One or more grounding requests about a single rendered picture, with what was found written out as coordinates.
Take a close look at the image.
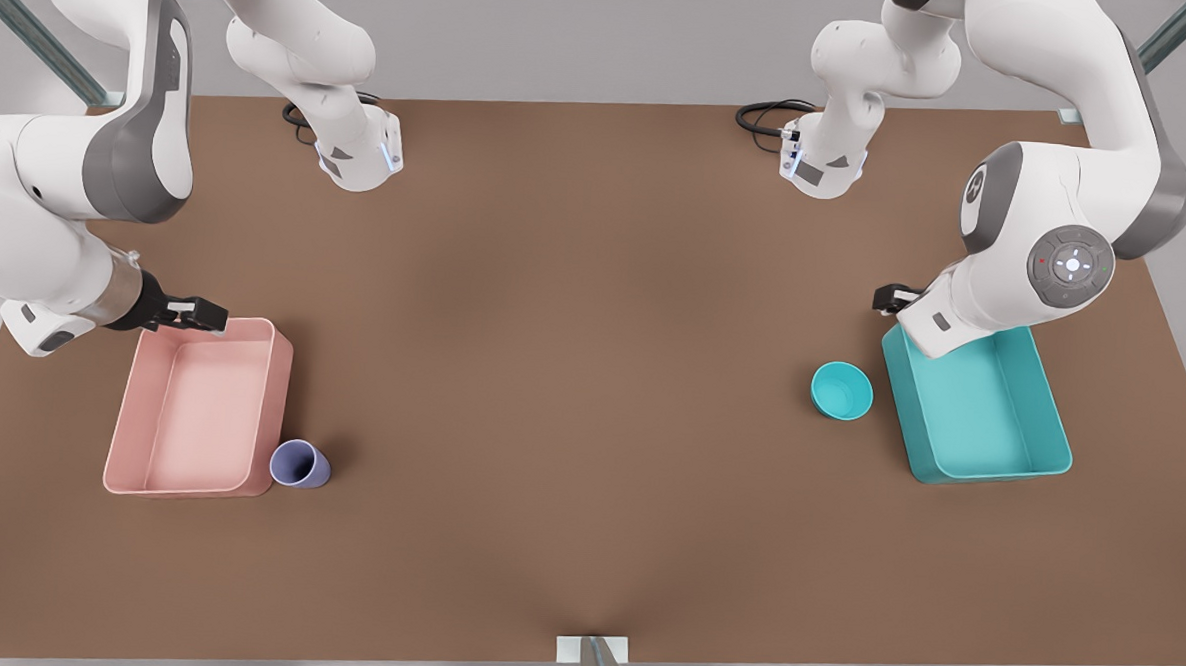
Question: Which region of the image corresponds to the pink rectangular box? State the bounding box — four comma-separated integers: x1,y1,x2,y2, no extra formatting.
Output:
101,311,295,504

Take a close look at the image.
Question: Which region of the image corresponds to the teal bowl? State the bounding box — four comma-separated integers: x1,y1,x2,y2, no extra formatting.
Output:
809,360,876,423

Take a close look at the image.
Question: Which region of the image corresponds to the teal rectangular box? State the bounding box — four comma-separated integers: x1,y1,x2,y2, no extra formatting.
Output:
875,319,1080,491

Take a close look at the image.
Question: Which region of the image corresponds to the purple cup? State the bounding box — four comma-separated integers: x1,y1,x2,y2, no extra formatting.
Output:
268,438,333,491

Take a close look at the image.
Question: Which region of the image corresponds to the black cable loop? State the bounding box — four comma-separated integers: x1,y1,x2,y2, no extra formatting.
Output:
733,96,822,156
280,87,382,149

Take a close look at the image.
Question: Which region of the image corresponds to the silver frame post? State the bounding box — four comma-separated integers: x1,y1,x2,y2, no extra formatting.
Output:
0,0,128,110
1057,0,1186,131
555,633,636,666

